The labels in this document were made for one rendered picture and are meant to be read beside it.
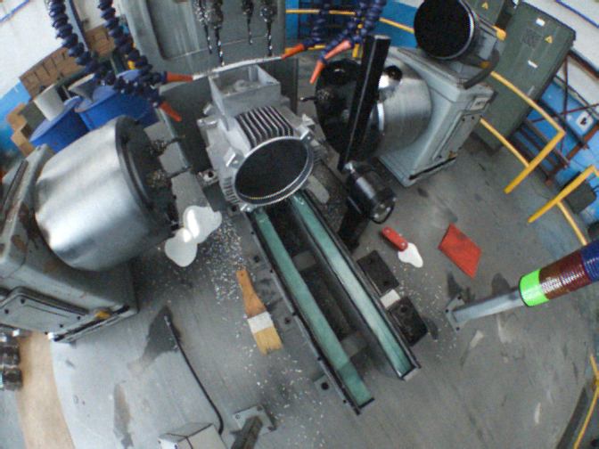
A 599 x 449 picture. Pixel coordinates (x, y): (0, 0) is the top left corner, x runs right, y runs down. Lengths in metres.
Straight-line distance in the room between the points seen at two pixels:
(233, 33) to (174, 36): 0.14
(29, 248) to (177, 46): 0.48
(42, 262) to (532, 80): 3.59
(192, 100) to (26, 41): 5.84
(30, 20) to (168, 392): 6.10
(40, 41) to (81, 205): 5.77
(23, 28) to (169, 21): 5.71
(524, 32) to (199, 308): 3.57
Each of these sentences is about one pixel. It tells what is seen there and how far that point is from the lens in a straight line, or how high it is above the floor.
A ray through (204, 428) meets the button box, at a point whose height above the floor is 1.06.
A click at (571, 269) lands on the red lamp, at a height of 1.14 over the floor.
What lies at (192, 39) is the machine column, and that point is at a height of 1.20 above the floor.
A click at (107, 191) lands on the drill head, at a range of 0.34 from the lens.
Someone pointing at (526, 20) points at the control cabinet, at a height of 1.76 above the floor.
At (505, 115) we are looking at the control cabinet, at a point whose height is 0.60.
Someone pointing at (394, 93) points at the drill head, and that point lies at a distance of 0.47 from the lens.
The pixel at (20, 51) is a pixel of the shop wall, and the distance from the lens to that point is 6.30.
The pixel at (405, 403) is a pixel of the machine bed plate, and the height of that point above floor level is 0.80.
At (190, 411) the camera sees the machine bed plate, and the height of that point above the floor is 0.80.
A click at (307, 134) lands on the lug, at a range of 0.35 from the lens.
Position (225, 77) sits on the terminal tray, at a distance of 0.47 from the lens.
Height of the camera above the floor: 1.29
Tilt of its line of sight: 60 degrees down
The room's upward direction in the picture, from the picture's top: 4 degrees clockwise
